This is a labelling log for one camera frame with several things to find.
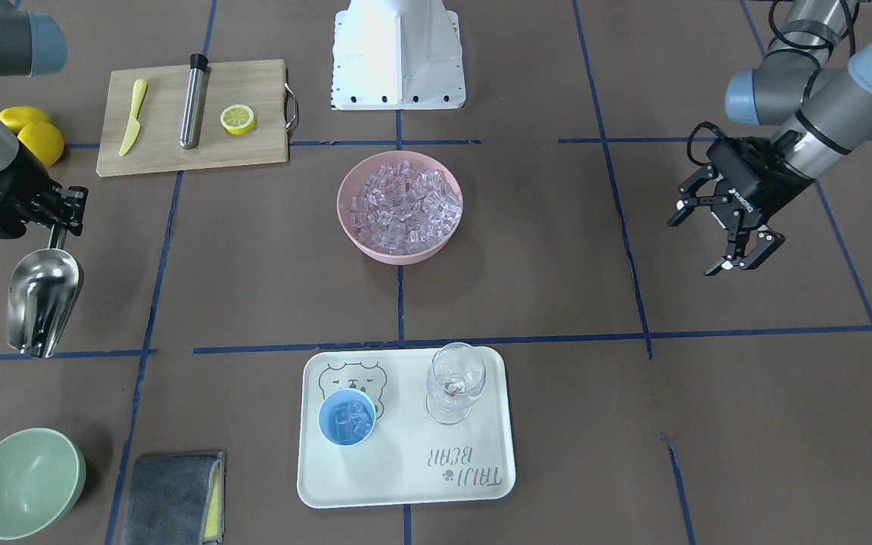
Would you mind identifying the scooped ice cubes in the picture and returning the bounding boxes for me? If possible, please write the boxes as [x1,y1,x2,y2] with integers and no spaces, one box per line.
[329,400,375,446]

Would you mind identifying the pink bowl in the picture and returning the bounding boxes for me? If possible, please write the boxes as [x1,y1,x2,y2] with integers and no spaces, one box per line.
[336,151,464,265]

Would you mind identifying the grey yellow cloth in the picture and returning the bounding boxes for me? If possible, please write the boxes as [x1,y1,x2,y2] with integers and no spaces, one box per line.
[120,451,227,544]

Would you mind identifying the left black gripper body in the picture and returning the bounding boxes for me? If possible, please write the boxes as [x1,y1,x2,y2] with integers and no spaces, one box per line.
[706,135,812,232]

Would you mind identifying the yellow lemon near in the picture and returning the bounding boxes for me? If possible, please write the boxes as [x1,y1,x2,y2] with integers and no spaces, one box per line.
[17,121,65,168]

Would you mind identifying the clear ice cubes pile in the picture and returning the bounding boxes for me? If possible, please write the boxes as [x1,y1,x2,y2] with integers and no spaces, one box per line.
[341,158,462,256]

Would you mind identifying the wooden cutting board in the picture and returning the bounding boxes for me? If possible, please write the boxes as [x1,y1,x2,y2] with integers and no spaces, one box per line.
[96,59,297,177]

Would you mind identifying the yellow plastic knife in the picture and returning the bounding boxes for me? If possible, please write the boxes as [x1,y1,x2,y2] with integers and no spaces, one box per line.
[118,79,148,157]

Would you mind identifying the yellow lemon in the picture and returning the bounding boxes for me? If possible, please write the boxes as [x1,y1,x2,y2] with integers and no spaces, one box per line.
[0,106,52,135]
[17,121,65,168]

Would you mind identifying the cream bear tray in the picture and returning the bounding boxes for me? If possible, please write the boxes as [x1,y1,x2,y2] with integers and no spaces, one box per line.
[297,346,518,509]

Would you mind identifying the light blue cup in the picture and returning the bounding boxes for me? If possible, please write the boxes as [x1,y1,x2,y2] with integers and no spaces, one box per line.
[318,388,377,447]

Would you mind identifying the steel ice scoop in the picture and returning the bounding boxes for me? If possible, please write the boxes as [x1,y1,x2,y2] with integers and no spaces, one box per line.
[6,225,84,358]

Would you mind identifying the yellow lemon far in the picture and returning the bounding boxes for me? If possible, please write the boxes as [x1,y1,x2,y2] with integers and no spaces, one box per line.
[0,106,52,135]

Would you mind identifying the steel cylinder muddler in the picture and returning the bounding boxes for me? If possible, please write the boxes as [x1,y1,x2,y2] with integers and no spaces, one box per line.
[179,53,209,151]

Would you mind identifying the green bowl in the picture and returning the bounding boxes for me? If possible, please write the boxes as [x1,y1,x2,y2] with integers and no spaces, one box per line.
[0,428,86,540]

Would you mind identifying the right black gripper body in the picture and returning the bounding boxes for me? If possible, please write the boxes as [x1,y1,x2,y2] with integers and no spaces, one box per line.
[0,155,58,239]

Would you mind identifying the lemon half slice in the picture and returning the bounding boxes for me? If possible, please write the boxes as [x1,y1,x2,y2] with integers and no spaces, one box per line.
[220,104,257,135]

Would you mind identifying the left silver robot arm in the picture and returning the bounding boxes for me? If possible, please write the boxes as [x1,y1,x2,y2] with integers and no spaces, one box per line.
[668,1,872,276]

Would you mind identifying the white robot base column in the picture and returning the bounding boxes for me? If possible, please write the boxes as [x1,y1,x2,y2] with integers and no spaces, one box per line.
[330,1,467,111]

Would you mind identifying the clear wine glass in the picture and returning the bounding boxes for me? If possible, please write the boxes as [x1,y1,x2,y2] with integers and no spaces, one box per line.
[425,342,487,425]

